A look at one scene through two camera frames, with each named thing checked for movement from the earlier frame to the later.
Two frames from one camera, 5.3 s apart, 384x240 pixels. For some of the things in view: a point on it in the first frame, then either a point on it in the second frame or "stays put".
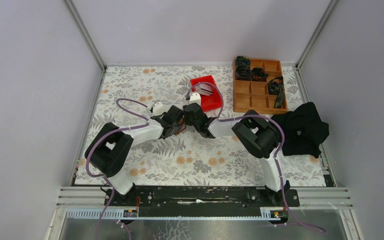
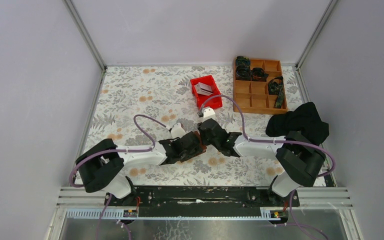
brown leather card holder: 183,127 → 203,147
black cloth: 304,131 stays put
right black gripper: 186,120 → 204,141
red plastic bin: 208,102 stays put
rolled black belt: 258,74 stays put
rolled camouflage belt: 243,68 stays put
